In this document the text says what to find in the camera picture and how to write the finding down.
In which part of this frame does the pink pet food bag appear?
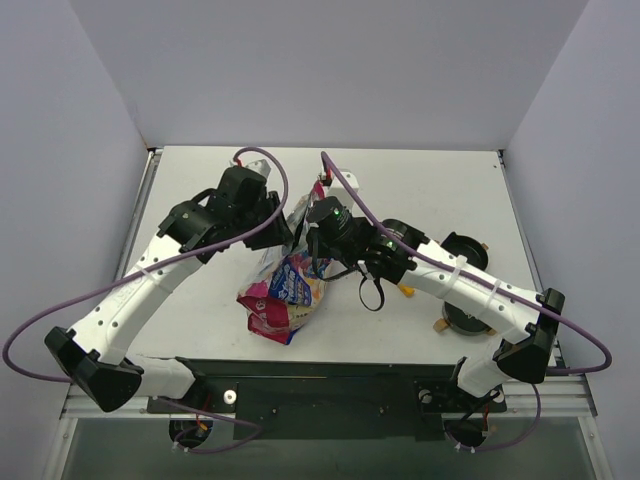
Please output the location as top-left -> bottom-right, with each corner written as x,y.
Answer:
236,182 -> 332,345

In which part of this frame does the yellow plastic scoop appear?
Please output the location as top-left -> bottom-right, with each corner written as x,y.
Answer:
397,285 -> 415,298

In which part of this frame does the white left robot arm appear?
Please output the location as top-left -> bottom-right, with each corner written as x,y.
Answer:
44,160 -> 292,412

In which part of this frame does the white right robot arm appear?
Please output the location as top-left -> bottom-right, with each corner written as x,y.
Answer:
307,196 -> 564,409

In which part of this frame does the black paw print bowl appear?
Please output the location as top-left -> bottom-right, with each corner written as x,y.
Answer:
440,232 -> 489,271

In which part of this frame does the black fish print bowl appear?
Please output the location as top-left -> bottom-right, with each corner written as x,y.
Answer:
442,302 -> 493,336

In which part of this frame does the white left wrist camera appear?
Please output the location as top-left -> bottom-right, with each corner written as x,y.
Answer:
229,159 -> 271,178

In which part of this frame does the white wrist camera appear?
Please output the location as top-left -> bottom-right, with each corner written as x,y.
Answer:
318,170 -> 360,208
229,159 -> 271,178

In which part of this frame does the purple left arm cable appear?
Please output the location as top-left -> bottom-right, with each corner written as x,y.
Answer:
2,146 -> 291,384

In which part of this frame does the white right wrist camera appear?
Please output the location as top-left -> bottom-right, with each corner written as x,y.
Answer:
318,170 -> 360,208

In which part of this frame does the aluminium table edge rail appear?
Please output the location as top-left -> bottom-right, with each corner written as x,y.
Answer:
114,148 -> 163,281

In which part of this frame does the black mounting base plate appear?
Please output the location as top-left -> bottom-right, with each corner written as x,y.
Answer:
147,355 -> 509,444

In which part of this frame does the aluminium front frame rail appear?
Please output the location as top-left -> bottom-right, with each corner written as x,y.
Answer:
60,376 -> 596,419

